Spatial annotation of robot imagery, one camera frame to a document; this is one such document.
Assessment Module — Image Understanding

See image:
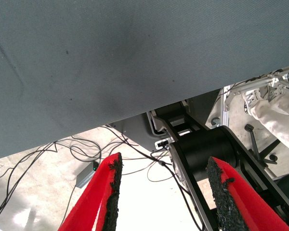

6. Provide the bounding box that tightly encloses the black chair base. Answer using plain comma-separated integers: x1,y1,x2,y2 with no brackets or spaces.
245,124,279,166

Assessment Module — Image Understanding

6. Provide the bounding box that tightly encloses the black floor cable with connector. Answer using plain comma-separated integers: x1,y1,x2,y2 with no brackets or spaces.
103,125,205,231

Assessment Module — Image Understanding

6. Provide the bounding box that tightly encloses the dark grey table cloth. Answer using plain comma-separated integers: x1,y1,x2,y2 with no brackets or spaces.
0,0,289,161

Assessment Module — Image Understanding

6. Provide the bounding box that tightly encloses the person leg in white trousers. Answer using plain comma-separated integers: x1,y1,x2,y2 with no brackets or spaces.
250,92,289,156

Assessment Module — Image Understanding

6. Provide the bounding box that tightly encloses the white sneaker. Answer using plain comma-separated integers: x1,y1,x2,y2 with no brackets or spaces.
242,89,263,116

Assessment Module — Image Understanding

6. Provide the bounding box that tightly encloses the small grey electronics box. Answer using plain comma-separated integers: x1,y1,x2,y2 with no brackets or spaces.
76,161,99,189

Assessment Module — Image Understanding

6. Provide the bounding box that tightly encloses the aluminium profile frame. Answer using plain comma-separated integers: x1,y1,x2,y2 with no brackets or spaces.
219,64,289,128

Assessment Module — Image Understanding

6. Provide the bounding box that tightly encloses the white connector socket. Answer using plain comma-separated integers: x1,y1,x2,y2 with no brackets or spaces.
154,138,171,150

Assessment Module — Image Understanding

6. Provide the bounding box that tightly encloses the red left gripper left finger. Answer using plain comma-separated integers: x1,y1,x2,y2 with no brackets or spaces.
58,152,123,231

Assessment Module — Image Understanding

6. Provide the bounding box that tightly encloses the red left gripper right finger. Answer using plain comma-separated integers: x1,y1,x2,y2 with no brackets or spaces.
206,156,289,231

